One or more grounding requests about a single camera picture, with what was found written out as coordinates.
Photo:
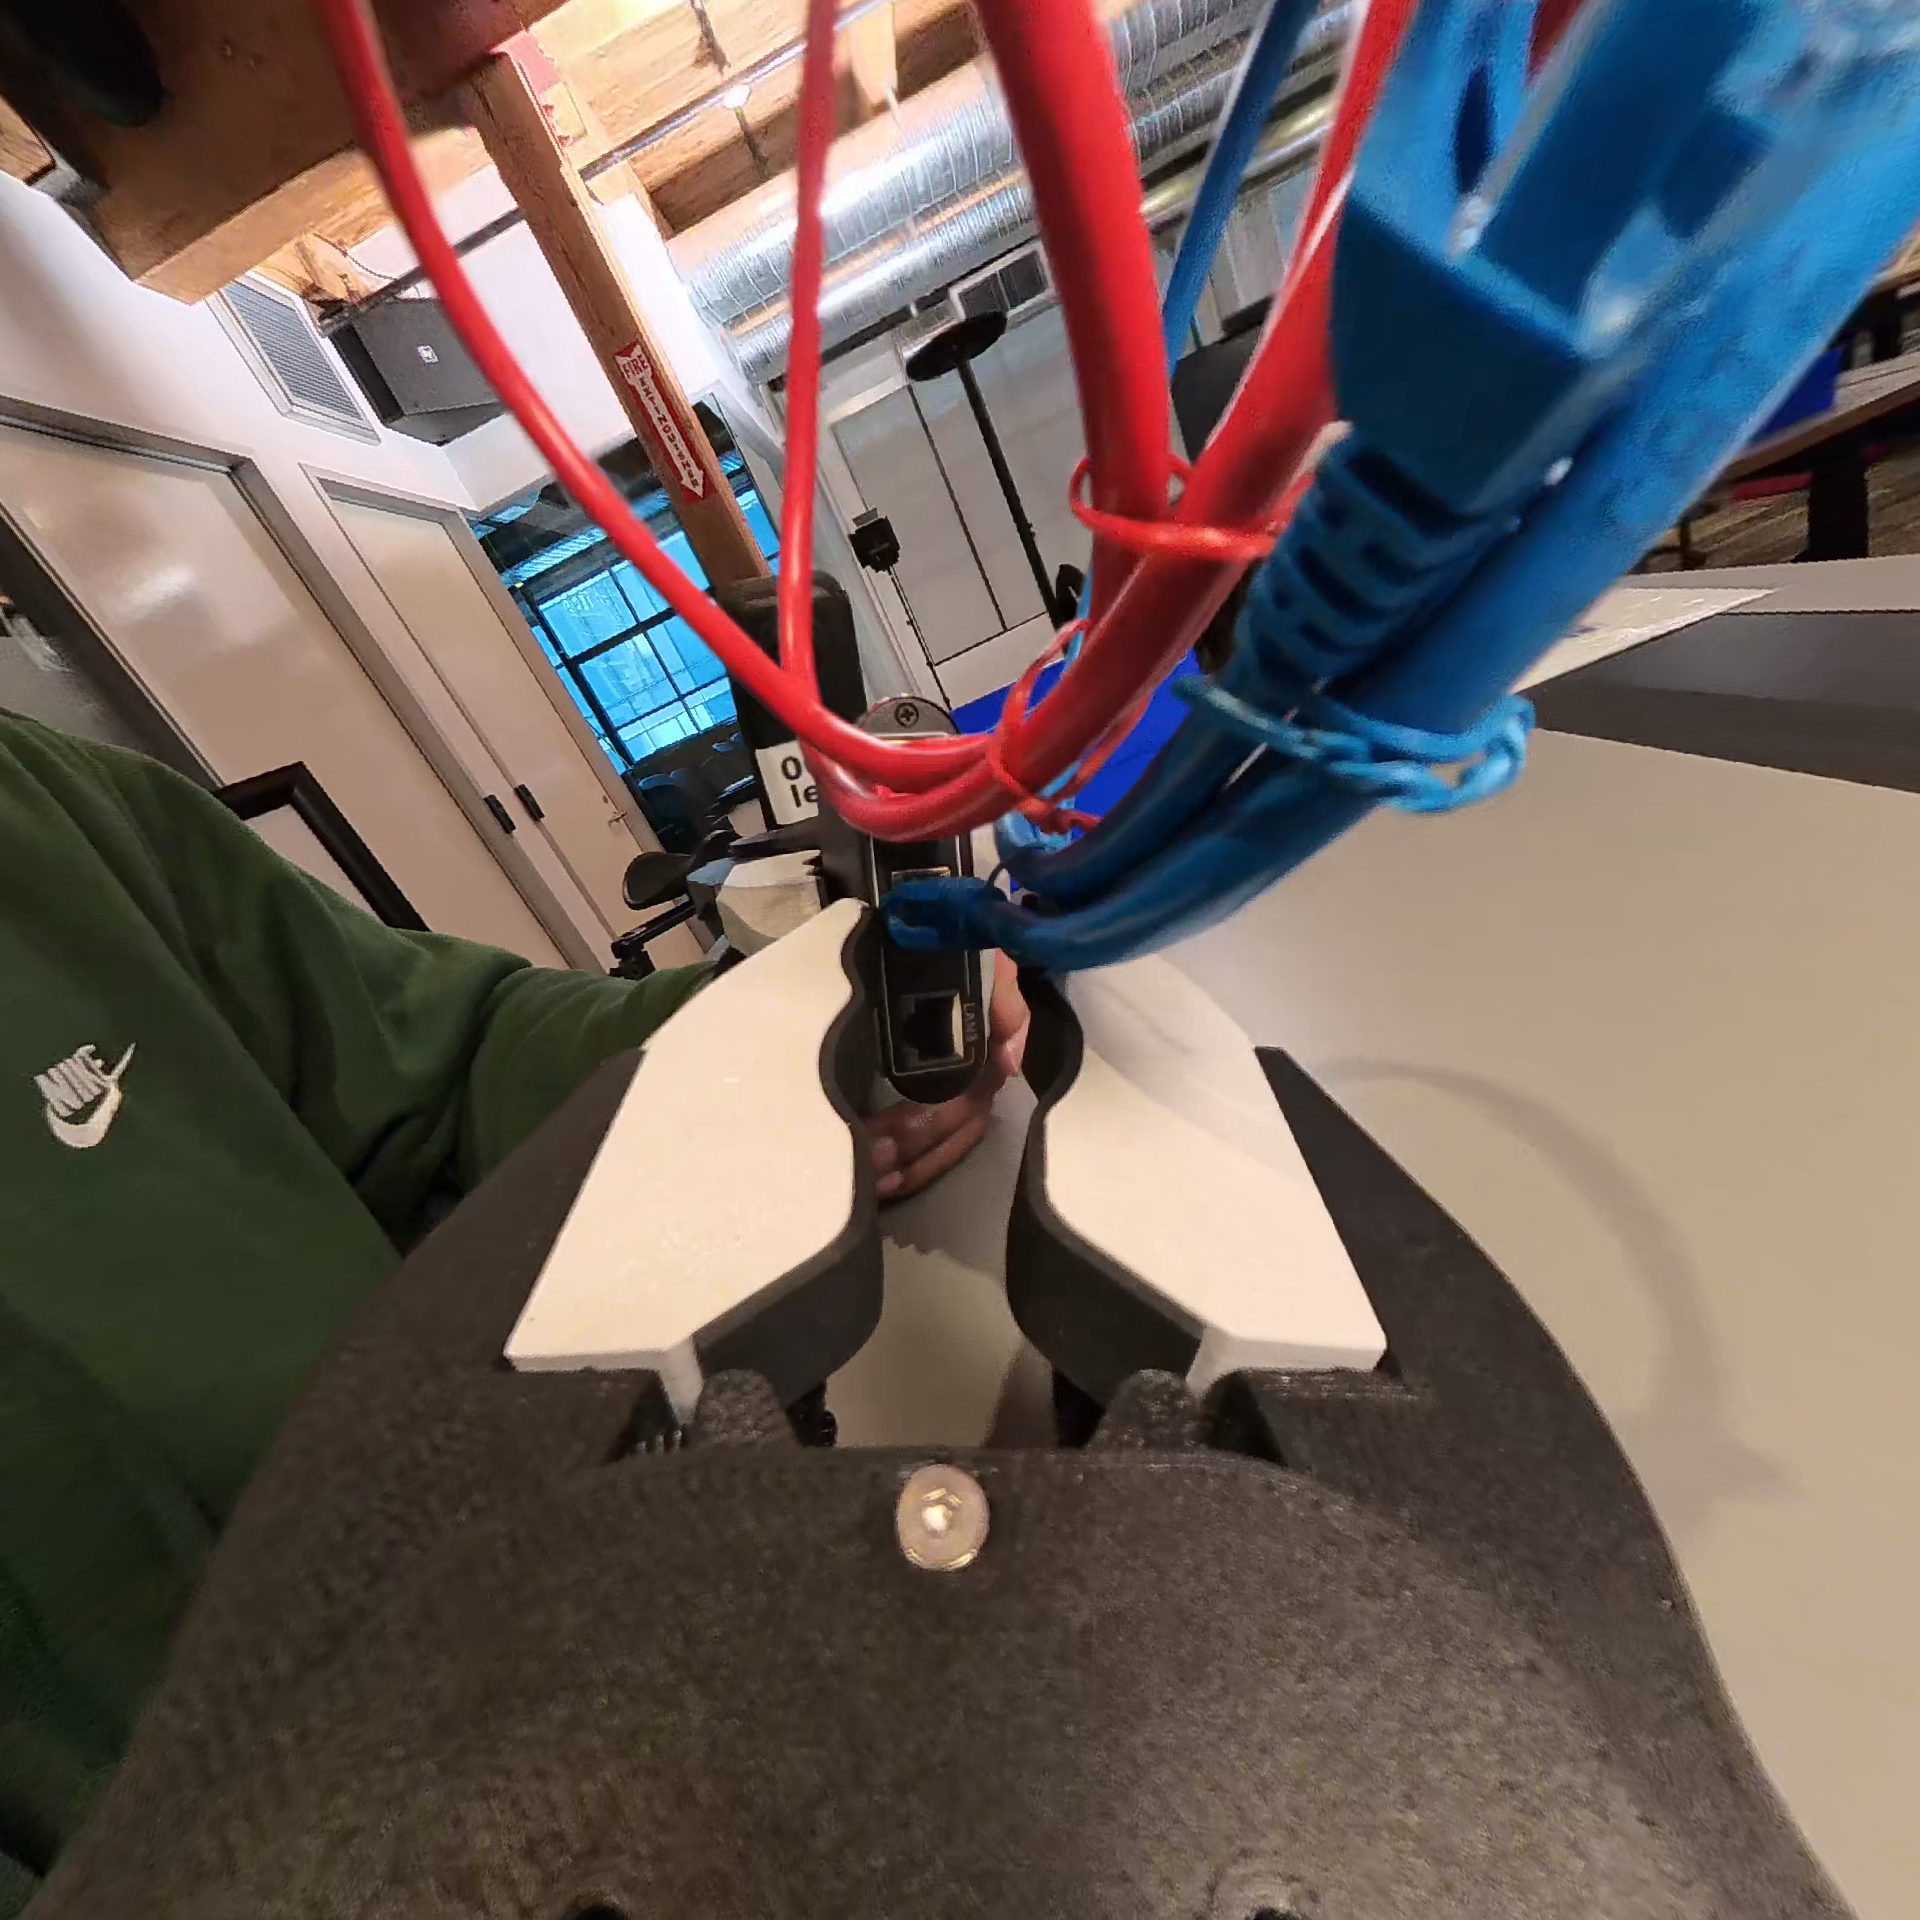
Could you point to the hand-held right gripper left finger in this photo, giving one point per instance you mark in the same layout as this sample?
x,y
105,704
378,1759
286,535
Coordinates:
x,y
705,1200

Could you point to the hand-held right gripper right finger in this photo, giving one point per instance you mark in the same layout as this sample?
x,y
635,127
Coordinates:
x,y
1201,1200

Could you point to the black ethernet switch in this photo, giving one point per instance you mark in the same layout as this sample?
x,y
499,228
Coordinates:
x,y
931,1036

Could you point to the person's left forearm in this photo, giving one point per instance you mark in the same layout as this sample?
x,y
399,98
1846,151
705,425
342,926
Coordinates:
x,y
495,1036

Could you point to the person's left hand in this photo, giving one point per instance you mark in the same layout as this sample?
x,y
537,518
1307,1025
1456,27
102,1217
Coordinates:
x,y
938,1147

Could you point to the black loudspeaker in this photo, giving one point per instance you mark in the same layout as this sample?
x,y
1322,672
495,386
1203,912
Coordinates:
x,y
420,369

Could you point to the green hoodie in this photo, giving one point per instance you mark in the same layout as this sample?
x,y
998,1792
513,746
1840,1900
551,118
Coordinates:
x,y
150,1275

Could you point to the laminated paper sheet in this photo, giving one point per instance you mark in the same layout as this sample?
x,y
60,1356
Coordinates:
x,y
1635,628

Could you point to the wooden post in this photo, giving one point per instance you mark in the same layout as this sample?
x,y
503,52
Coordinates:
x,y
599,300

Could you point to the silver air duct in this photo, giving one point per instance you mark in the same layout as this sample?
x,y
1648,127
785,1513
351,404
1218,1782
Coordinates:
x,y
931,164

